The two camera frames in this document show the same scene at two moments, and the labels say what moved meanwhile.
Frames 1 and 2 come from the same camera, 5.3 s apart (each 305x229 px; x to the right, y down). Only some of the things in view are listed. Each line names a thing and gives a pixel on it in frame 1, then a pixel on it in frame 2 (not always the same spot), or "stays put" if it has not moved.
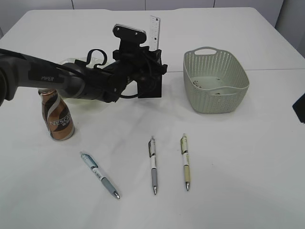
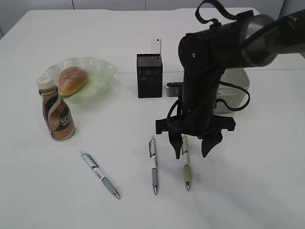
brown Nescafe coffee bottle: x=57 y=115 stays put
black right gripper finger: x=299 y=107 to x=210 y=141
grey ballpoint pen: x=152 y=149 stays put
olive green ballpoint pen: x=184 y=146 stays put
